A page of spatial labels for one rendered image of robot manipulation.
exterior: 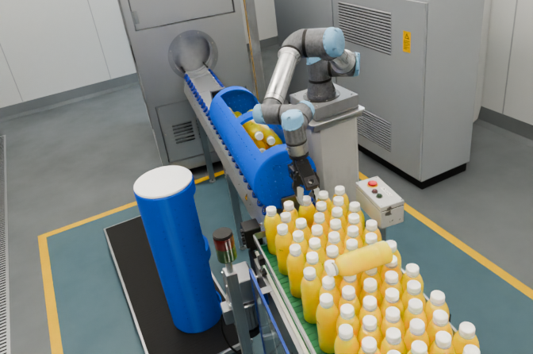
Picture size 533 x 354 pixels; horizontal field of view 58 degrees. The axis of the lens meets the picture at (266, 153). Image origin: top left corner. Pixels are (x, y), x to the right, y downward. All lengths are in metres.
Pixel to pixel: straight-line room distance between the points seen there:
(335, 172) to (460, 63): 1.50
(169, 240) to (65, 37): 4.86
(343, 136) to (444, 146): 1.52
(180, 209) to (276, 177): 0.51
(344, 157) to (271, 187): 0.64
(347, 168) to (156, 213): 1.02
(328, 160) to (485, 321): 1.23
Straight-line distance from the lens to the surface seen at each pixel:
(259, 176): 1.97
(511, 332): 2.97
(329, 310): 1.49
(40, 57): 6.90
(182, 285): 2.52
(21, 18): 6.81
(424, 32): 3.37
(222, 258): 1.54
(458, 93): 3.76
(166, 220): 2.27
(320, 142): 2.42
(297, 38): 1.98
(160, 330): 2.85
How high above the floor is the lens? 2.17
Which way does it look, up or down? 29 degrees down
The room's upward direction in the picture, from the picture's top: 8 degrees counter-clockwise
